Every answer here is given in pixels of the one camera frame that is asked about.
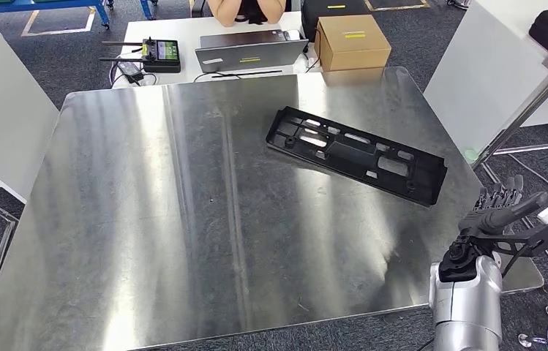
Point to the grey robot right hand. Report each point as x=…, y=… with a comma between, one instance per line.
x=487, y=220

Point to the black plastic frame part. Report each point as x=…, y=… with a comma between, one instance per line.
x=346, y=154

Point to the stainless steel workbench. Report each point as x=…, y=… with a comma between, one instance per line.
x=157, y=194

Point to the blue metal shelf rack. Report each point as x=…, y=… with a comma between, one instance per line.
x=36, y=5

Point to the pale green corner guard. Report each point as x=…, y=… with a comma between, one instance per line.
x=471, y=155

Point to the white partition panel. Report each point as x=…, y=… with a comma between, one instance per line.
x=2, y=121
x=487, y=72

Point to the brown cardboard box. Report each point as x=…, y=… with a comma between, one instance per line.
x=351, y=48

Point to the thin black rod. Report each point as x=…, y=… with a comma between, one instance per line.
x=249, y=73

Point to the grey laptop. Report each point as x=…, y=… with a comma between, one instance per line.
x=249, y=55

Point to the person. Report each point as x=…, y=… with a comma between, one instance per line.
x=225, y=12

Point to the black remote controller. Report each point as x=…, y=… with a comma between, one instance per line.
x=162, y=55

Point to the black power adapter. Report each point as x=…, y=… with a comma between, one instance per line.
x=130, y=70

